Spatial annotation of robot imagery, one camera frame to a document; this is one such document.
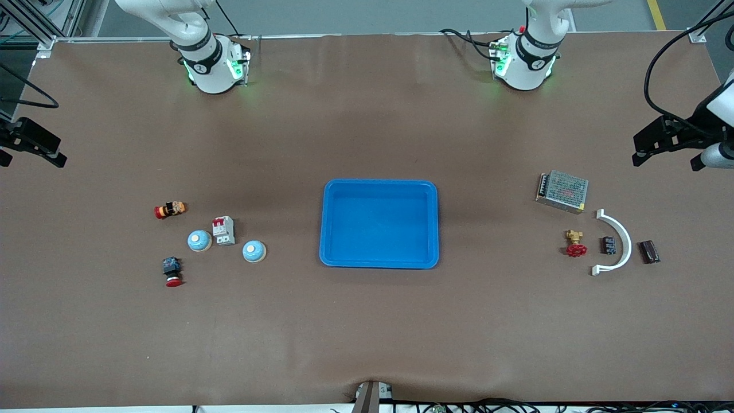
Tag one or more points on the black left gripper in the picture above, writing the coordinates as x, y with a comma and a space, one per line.
680, 133

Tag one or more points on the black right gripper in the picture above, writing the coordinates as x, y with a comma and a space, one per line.
11, 137

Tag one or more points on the dark brown relay block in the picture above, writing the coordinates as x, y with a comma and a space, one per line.
649, 252

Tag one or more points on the small black terminal block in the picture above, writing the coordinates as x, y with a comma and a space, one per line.
608, 245

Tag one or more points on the blue bell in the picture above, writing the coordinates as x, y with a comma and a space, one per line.
199, 242
254, 252

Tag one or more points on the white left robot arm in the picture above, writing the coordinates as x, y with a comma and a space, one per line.
530, 63

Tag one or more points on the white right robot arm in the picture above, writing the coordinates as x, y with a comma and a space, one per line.
209, 63

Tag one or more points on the blue plastic tray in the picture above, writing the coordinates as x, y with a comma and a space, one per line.
378, 223

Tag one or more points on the metal mesh power supply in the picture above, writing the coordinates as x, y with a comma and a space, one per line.
565, 192

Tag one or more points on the brass valve red handwheel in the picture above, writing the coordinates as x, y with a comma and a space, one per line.
576, 250

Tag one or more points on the orange red push button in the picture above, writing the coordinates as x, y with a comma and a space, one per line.
172, 209

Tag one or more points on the blue red emergency stop button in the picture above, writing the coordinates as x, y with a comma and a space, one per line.
172, 268

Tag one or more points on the white red circuit breaker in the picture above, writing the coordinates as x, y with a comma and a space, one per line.
223, 232

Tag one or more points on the brown table mat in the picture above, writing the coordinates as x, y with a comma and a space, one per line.
367, 332

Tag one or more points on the aluminium frame profile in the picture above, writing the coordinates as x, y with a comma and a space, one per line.
697, 35
46, 43

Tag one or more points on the white curved plastic bracket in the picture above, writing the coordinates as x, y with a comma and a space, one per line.
628, 244

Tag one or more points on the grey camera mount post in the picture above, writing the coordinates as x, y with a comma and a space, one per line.
370, 398

